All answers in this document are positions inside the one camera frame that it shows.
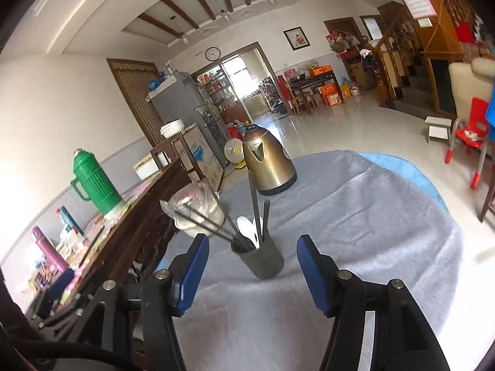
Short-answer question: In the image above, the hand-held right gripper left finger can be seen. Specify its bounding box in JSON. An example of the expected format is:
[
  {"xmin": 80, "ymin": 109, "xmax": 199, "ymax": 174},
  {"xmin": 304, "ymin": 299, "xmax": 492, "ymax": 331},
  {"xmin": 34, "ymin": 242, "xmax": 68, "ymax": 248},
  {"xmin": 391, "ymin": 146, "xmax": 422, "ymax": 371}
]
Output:
[{"xmin": 66, "ymin": 234, "xmax": 210, "ymax": 371}]

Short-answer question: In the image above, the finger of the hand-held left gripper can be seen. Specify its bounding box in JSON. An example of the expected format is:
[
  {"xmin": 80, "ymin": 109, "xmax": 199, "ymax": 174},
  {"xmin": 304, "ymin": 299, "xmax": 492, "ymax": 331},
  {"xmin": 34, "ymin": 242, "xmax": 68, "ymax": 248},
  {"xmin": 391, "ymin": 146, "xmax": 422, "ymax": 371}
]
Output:
[{"xmin": 27, "ymin": 268, "xmax": 84, "ymax": 331}]

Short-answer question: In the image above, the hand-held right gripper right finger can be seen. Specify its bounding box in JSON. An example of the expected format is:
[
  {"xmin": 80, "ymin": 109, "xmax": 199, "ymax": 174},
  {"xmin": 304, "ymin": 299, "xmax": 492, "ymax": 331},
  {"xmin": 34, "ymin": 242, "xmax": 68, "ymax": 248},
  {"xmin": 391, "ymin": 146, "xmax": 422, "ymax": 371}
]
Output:
[{"xmin": 297, "ymin": 235, "xmax": 451, "ymax": 371}]

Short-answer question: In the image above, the dark grey utensil holder cup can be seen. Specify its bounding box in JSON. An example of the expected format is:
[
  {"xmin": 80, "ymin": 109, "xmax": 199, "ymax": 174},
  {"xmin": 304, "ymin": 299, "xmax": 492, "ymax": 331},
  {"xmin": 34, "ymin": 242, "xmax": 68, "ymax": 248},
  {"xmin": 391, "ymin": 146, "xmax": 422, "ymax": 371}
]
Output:
[{"xmin": 231, "ymin": 232, "xmax": 285, "ymax": 280}]

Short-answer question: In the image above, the purple bottle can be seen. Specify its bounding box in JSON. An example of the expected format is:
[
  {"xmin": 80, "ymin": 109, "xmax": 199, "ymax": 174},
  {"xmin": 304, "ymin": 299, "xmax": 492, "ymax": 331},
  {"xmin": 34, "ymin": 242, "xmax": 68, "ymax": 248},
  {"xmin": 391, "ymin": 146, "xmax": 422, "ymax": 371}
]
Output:
[{"xmin": 31, "ymin": 226, "xmax": 68, "ymax": 275}]

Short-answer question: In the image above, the grey tablecloth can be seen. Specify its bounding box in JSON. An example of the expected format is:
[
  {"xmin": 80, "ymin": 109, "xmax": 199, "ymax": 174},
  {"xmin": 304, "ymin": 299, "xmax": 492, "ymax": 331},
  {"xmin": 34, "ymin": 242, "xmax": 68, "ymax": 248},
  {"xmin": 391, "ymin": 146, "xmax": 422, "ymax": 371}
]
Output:
[{"xmin": 155, "ymin": 150, "xmax": 465, "ymax": 371}]

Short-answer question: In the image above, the dark wooden sideboard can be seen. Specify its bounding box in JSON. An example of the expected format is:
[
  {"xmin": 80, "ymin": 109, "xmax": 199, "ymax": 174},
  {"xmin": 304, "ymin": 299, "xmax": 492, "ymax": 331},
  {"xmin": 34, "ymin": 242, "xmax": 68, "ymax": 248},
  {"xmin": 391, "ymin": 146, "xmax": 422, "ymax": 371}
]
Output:
[{"xmin": 23, "ymin": 139, "xmax": 221, "ymax": 318}]

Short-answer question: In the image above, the green thermos jug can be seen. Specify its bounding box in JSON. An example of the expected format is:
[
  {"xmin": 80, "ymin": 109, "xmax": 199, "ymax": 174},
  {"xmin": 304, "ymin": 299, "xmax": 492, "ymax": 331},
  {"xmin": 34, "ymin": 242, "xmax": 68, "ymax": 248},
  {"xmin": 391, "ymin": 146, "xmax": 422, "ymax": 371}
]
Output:
[{"xmin": 71, "ymin": 149, "xmax": 126, "ymax": 217}]

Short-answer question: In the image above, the cream box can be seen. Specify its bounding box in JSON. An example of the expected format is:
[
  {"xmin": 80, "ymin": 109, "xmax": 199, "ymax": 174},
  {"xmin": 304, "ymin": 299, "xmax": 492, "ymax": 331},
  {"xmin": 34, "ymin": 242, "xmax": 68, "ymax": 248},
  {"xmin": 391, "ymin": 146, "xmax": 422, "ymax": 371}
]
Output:
[{"xmin": 132, "ymin": 154, "xmax": 163, "ymax": 180}]

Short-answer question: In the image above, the white freezer with blue print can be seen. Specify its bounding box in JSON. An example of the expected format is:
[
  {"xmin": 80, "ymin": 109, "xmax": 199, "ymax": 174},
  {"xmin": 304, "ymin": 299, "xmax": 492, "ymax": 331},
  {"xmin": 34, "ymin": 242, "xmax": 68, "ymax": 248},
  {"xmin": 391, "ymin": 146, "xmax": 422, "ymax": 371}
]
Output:
[{"xmin": 172, "ymin": 124, "xmax": 225, "ymax": 190}]

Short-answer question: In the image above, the gold electric kettle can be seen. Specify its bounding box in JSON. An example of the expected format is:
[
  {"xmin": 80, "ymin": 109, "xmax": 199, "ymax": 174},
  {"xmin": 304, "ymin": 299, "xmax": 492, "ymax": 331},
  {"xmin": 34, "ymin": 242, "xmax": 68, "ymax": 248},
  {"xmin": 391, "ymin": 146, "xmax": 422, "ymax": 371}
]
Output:
[{"xmin": 242, "ymin": 124, "xmax": 298, "ymax": 196}]

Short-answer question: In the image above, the white fan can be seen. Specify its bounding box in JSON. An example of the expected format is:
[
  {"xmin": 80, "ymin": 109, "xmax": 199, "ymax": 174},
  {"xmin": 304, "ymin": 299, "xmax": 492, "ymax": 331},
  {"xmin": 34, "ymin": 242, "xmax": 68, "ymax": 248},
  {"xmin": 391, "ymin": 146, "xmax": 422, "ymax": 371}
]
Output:
[{"xmin": 224, "ymin": 139, "xmax": 245, "ymax": 165}]

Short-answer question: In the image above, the blue cloth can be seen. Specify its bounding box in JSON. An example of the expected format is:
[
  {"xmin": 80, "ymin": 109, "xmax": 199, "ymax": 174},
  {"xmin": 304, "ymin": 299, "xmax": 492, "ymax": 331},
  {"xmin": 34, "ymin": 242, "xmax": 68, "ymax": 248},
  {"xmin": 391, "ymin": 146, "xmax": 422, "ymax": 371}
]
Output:
[{"xmin": 359, "ymin": 151, "xmax": 449, "ymax": 213}]

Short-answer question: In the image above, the white bowl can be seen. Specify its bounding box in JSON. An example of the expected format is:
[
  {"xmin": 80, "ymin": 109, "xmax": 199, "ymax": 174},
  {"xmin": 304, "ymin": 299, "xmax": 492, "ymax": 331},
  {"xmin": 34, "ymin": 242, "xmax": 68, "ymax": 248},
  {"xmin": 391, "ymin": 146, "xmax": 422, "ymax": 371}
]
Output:
[{"xmin": 160, "ymin": 119, "xmax": 185, "ymax": 138}]

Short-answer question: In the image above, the grey refrigerator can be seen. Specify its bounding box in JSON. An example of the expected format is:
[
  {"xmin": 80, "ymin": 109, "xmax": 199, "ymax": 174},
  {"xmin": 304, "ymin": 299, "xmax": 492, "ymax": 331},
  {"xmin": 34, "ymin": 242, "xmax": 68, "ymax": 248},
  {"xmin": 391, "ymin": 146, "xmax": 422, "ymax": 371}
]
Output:
[{"xmin": 146, "ymin": 71, "xmax": 229, "ymax": 167}]

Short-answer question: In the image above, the glass display cabinet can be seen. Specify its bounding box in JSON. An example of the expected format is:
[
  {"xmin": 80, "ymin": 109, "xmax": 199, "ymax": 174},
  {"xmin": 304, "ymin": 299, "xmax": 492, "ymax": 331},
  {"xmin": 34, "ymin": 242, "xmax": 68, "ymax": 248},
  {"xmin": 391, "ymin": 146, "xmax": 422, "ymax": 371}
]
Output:
[{"xmin": 193, "ymin": 67, "xmax": 248, "ymax": 124}]

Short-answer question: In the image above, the brown wooden door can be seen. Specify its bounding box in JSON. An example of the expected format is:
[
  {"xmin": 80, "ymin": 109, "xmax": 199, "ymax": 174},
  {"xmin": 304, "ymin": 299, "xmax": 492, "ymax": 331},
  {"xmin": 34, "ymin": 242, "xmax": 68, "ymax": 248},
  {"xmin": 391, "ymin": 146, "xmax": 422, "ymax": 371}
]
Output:
[{"xmin": 106, "ymin": 59, "xmax": 165, "ymax": 147}]

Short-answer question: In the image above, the white step stool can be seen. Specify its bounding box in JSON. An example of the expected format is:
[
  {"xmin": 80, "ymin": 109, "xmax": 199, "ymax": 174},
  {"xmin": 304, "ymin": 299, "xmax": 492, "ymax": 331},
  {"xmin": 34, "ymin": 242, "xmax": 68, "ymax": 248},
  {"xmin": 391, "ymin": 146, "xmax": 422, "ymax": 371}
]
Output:
[{"xmin": 424, "ymin": 116, "xmax": 453, "ymax": 143}]

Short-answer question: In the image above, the wooden dining table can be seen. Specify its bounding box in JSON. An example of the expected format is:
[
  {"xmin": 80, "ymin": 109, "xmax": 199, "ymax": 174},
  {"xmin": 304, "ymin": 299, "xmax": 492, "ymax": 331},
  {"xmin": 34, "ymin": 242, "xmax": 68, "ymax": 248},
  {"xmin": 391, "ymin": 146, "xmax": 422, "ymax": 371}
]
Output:
[{"xmin": 288, "ymin": 71, "xmax": 337, "ymax": 114}]

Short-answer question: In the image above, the red plastic chair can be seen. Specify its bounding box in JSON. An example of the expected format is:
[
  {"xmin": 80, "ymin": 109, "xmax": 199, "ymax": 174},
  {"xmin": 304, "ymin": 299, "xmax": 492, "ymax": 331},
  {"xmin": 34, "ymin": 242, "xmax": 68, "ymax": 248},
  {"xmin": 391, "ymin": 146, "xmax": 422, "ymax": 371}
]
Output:
[{"xmin": 445, "ymin": 98, "xmax": 493, "ymax": 190}]

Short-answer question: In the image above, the wooden staircase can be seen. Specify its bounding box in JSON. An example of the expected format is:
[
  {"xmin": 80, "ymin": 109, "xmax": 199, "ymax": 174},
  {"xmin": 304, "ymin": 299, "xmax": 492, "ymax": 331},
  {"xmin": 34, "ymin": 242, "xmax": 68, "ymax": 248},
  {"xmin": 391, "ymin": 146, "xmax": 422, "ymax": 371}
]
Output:
[{"xmin": 377, "ymin": 0, "xmax": 465, "ymax": 117}]

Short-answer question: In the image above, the framed picture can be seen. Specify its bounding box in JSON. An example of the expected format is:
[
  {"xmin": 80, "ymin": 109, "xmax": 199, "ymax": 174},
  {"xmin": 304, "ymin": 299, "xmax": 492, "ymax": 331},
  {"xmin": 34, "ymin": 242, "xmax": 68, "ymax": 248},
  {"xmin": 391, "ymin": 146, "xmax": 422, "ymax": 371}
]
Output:
[{"xmin": 283, "ymin": 26, "xmax": 311, "ymax": 51}]

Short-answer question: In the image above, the beige chair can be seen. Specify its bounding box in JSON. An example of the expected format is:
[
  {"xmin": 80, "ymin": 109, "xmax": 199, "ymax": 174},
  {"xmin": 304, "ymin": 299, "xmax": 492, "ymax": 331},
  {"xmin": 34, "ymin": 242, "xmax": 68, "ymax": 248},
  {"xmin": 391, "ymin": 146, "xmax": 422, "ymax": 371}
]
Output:
[{"xmin": 449, "ymin": 57, "xmax": 495, "ymax": 124}]

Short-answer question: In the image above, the wall calendar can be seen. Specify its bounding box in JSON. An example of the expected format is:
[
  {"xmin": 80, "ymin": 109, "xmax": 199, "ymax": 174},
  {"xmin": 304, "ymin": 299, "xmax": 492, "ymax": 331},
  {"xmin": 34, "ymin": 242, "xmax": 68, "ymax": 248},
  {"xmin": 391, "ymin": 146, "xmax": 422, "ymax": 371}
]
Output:
[{"xmin": 400, "ymin": 0, "xmax": 436, "ymax": 20}]

